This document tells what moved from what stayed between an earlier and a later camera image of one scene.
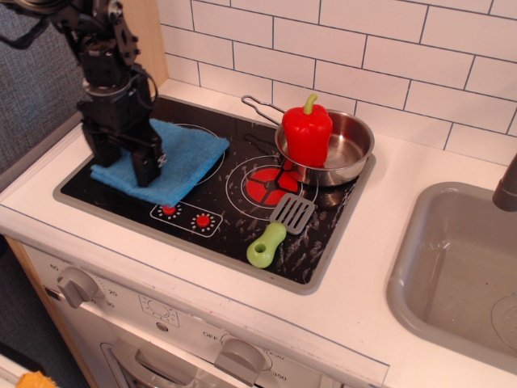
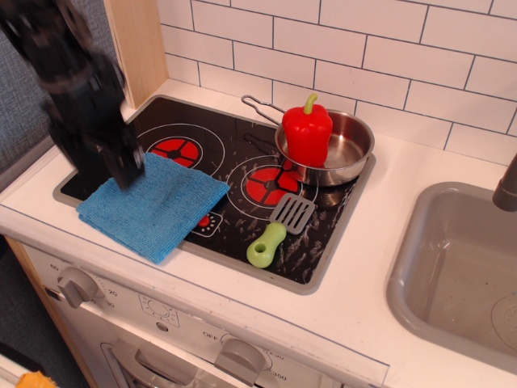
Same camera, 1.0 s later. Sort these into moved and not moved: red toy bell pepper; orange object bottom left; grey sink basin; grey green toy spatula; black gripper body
Moved: black gripper body
Not moved: orange object bottom left; red toy bell pepper; grey sink basin; grey green toy spatula
